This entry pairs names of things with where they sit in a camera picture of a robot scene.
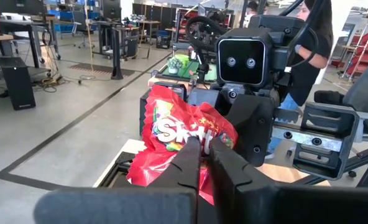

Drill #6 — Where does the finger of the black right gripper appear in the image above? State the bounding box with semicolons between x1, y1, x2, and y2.
292;101;361;182
224;94;280;167

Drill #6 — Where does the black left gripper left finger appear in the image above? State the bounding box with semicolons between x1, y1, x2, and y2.
33;136;202;224

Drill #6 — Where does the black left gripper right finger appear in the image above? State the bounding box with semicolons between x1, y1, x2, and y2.
208;136;368;224

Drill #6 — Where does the red Skittles candy bag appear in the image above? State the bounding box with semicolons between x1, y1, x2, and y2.
126;84;239;206

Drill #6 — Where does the wooden workbench green mat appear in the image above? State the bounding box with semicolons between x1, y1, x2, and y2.
148;58;219;91

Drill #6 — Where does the lime green bucket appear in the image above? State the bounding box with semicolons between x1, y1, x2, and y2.
175;54;190;68

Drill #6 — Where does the small potted plant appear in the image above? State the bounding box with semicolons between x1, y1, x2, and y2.
167;57;184;75

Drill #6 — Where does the person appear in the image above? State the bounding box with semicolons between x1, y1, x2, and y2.
266;0;334;160
242;0;260;29

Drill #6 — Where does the black floor box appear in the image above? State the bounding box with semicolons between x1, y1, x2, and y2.
0;57;37;111

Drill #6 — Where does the blue storage bins shelf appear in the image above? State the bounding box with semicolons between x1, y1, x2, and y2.
45;0;101;34

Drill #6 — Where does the workbench on casters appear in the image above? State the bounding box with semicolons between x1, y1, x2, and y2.
0;14;62;65

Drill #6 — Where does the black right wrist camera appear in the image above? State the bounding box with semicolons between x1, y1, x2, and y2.
216;27;274;88

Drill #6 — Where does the black cable loop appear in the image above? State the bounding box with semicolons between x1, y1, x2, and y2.
185;14;229;53

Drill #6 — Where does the black floor post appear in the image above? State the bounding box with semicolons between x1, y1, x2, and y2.
111;27;124;80

